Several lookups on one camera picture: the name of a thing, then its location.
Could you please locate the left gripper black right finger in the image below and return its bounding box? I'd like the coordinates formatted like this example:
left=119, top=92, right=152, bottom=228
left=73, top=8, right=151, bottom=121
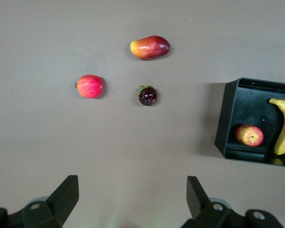
left=180, top=175, right=285, bottom=228

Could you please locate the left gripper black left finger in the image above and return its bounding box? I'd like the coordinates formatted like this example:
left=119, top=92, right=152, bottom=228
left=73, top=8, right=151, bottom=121
left=0, top=175, right=79, bottom=228

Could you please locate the red yellow striped apple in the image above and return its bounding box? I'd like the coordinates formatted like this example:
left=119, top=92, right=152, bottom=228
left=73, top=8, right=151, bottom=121
left=235, top=123, right=264, bottom=148

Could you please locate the black plastic box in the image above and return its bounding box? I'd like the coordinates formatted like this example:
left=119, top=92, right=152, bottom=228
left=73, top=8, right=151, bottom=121
left=214, top=77, right=285, bottom=169

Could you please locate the dark purple mangosteen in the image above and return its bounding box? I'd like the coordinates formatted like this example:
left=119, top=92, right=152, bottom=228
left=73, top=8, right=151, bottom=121
left=137, top=85, right=158, bottom=106

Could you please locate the plain red apple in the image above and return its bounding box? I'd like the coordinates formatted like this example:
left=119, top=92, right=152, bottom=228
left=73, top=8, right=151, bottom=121
left=74, top=74, right=104, bottom=99

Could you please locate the red yellow mango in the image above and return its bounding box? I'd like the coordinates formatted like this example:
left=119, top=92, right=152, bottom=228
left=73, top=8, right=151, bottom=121
left=130, top=35, right=171, bottom=61

